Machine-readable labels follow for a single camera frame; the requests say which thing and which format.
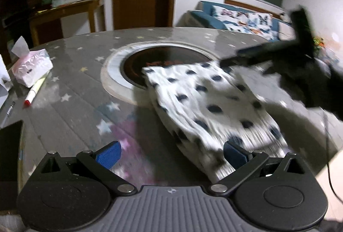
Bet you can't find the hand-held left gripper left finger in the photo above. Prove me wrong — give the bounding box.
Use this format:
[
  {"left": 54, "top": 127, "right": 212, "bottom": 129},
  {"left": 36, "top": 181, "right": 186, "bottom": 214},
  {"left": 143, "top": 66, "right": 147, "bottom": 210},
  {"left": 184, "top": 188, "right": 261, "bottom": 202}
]
[{"left": 40, "top": 140, "right": 138, "bottom": 193}]

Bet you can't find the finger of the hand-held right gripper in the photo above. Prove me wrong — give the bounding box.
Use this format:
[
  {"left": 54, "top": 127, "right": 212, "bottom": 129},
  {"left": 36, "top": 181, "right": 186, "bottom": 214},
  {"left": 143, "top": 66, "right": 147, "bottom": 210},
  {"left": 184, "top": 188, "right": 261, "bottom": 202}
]
[
  {"left": 237, "top": 41, "right": 295, "bottom": 58},
  {"left": 220, "top": 56, "right": 271, "bottom": 69}
]

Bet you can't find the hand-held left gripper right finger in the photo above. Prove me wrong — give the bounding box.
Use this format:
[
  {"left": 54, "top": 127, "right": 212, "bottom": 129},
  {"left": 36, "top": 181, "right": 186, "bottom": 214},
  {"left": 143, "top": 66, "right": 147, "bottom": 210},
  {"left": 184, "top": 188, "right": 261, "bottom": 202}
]
[{"left": 208, "top": 140, "right": 306, "bottom": 193}]

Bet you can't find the white polka dot garment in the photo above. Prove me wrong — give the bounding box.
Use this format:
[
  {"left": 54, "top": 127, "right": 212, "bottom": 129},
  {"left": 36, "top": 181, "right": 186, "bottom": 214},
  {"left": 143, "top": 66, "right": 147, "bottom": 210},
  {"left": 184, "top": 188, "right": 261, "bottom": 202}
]
[{"left": 141, "top": 61, "right": 290, "bottom": 184}]

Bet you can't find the person's right hand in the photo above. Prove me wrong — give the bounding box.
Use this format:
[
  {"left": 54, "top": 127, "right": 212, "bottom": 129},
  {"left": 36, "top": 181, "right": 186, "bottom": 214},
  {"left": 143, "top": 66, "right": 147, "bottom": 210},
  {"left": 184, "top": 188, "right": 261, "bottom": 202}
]
[{"left": 279, "top": 57, "right": 343, "bottom": 121}]

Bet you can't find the colourful toy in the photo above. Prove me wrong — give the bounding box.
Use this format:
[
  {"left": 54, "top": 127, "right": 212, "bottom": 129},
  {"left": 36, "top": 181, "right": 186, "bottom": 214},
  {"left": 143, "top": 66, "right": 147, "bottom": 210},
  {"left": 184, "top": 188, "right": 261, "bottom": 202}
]
[{"left": 312, "top": 36, "right": 326, "bottom": 48}]

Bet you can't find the butterfly printed blanket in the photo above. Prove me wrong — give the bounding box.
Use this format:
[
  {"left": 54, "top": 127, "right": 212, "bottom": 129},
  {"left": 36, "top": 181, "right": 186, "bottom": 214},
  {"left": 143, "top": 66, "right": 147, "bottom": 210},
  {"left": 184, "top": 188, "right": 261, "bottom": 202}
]
[{"left": 212, "top": 5, "right": 274, "bottom": 34}]

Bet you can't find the grey star-printed table cover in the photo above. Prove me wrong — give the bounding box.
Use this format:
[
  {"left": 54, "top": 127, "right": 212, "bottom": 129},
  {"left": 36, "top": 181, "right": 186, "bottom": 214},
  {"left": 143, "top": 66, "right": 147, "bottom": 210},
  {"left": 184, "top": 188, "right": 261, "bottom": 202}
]
[{"left": 0, "top": 26, "right": 343, "bottom": 232}]

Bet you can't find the blue sofa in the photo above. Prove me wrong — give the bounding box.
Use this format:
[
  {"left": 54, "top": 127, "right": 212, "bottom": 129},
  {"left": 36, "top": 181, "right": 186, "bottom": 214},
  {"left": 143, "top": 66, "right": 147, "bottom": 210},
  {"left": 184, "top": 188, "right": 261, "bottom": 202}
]
[{"left": 178, "top": 0, "right": 295, "bottom": 41}]

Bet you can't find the white marker pen red cap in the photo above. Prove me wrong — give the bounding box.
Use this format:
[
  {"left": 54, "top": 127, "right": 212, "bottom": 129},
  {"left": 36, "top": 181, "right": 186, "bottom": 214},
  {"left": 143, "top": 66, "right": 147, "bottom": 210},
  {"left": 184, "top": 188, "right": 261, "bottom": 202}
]
[{"left": 24, "top": 75, "right": 49, "bottom": 107}]

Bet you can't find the round black induction cooktop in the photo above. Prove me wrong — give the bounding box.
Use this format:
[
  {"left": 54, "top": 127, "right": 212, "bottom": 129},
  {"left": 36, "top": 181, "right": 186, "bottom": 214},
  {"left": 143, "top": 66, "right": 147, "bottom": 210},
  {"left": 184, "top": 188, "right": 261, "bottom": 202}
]
[{"left": 119, "top": 46, "right": 215, "bottom": 88}]

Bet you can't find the black phone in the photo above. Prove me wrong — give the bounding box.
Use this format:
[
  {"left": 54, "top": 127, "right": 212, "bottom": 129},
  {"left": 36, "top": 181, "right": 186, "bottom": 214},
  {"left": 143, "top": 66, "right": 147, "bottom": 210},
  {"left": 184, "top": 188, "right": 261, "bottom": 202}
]
[{"left": 0, "top": 120, "right": 24, "bottom": 211}]

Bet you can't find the pink tissue pack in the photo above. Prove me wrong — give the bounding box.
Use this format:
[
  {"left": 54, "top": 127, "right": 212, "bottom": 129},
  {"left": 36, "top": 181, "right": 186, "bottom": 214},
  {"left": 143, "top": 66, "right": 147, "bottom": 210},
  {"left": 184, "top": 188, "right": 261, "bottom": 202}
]
[{"left": 10, "top": 36, "right": 53, "bottom": 88}]

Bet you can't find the white paper sheet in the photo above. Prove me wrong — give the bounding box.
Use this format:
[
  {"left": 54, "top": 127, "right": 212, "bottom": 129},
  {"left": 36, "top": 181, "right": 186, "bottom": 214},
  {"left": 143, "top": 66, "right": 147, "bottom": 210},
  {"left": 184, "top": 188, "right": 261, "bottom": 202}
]
[{"left": 0, "top": 54, "right": 12, "bottom": 108}]

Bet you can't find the wooden side table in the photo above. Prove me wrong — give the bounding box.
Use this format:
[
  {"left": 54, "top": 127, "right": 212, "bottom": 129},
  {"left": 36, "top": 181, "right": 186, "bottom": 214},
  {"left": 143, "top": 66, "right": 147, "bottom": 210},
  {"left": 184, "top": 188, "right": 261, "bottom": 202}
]
[{"left": 28, "top": 0, "right": 106, "bottom": 45}]

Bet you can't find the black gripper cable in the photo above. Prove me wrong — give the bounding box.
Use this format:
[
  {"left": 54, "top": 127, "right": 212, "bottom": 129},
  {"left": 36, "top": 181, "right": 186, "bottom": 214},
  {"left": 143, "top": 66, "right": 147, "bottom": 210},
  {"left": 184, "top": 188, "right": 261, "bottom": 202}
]
[{"left": 323, "top": 111, "right": 343, "bottom": 211}]

